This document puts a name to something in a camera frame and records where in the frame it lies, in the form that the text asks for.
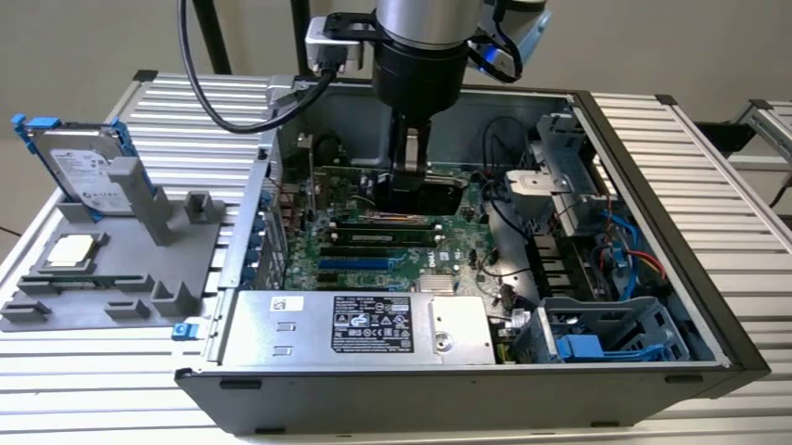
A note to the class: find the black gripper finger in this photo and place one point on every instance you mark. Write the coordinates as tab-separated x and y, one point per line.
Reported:
397	148

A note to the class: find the green graphics card black cover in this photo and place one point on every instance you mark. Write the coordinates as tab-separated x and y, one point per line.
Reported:
337	185

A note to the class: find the CPU socket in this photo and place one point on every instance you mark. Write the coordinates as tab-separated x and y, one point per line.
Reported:
395	215

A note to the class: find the black RAM slot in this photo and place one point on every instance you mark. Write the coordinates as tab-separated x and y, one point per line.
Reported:
383	225
383	245

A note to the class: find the RAM stick with white label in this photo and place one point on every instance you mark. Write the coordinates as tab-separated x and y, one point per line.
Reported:
371	238

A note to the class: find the green motherboard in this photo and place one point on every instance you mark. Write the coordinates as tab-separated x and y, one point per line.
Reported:
458	232

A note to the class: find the long black expansion slot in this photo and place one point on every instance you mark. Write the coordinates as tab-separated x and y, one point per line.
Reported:
358	252

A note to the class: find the grey metal drive bay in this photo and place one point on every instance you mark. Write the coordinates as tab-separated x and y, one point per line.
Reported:
538	185

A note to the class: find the black stand pole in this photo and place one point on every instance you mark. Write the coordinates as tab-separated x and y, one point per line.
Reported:
299	7
218	41

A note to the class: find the blue expansion slot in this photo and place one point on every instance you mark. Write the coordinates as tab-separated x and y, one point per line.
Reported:
355	264

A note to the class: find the silver chipset heatsink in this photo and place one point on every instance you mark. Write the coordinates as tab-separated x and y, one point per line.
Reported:
438	283

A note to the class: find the short black expansion slot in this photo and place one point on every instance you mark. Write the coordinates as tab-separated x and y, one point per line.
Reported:
327	277

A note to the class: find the black card guide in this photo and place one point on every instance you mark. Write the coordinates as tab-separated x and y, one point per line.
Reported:
550	269

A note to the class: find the silver power supply unit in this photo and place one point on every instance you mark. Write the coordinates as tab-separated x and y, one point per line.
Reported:
297	334

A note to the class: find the grey plastic disk bay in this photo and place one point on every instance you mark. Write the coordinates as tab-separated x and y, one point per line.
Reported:
594	308

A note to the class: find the grey parts rack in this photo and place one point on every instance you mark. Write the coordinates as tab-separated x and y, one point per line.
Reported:
123	259

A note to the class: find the hard disk in blue carrier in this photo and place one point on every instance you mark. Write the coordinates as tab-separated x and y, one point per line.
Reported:
80	171

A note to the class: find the blue disk carrier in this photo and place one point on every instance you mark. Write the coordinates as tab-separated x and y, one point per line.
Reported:
578	347

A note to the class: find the blue case latch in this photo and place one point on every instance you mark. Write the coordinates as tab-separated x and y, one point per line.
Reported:
184	331

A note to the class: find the green RAM stick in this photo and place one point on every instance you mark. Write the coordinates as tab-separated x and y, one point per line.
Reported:
111	278

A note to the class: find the black grey PC case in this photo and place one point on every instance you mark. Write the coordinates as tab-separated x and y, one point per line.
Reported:
433	398

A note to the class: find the silver CPU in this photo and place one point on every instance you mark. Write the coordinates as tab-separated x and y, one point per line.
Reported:
72	250

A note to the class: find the metal slat side table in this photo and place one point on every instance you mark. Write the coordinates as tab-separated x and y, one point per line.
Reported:
769	116

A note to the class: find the small silver wrist camera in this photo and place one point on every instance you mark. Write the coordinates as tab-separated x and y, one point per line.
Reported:
494	58

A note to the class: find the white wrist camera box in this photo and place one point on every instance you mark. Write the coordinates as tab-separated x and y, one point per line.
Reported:
322	46

